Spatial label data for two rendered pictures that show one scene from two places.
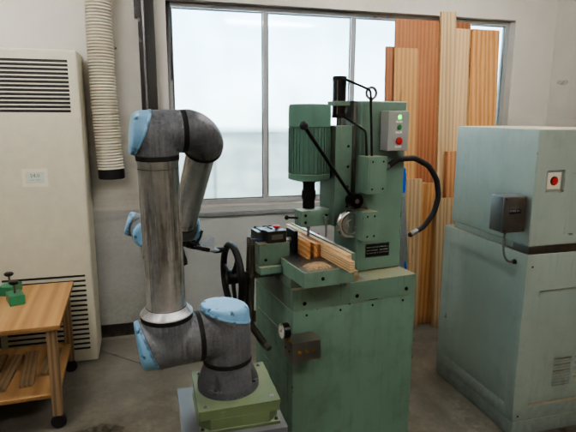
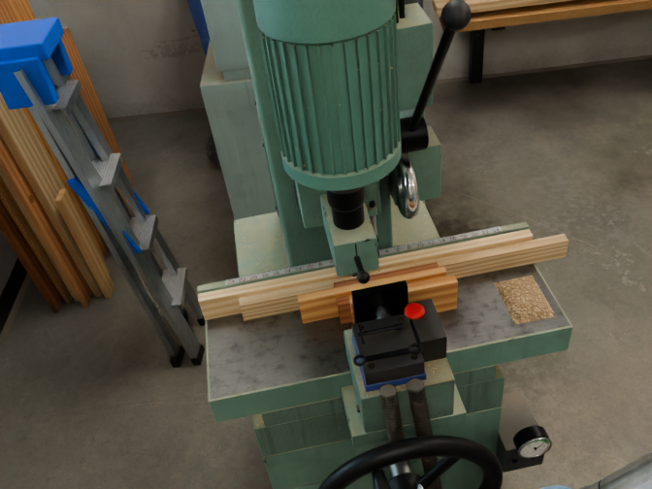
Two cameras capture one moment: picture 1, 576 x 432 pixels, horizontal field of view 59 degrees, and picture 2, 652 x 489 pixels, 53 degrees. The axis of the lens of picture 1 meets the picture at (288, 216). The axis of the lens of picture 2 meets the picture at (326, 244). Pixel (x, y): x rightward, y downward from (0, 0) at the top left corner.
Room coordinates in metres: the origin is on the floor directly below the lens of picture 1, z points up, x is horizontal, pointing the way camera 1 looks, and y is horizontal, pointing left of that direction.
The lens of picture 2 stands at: (1.93, 0.70, 1.75)
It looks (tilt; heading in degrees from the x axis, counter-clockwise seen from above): 42 degrees down; 289
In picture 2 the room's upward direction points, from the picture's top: 8 degrees counter-clockwise
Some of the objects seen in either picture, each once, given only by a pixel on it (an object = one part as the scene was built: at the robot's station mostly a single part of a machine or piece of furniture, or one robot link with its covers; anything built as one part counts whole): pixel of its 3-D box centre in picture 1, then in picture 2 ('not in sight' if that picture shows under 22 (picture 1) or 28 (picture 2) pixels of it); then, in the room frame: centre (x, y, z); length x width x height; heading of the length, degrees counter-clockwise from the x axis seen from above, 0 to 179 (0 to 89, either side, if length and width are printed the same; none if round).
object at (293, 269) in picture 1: (287, 258); (386, 348); (2.08, 0.00, 0.87); 0.61 x 0.30 x 0.06; 23
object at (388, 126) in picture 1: (394, 130); not in sight; (2.14, -0.44, 1.40); 0.10 x 0.06 x 0.16; 113
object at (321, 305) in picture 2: (303, 243); (373, 295); (2.11, -0.06, 0.93); 0.26 x 0.01 x 0.06; 23
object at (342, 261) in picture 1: (316, 248); (405, 277); (2.07, -0.12, 0.92); 0.59 x 0.02 x 0.04; 23
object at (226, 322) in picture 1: (223, 329); not in sight; (1.48, 0.20, 0.81); 0.17 x 0.15 x 0.18; 113
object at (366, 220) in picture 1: (364, 224); (413, 165); (2.08, -0.32, 1.02); 0.09 x 0.07 x 0.12; 23
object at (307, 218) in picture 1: (312, 218); (349, 233); (2.15, -0.11, 1.03); 0.14 x 0.07 x 0.09; 113
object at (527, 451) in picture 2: (285, 333); (531, 442); (1.83, 0.01, 0.65); 0.06 x 0.04 x 0.08; 23
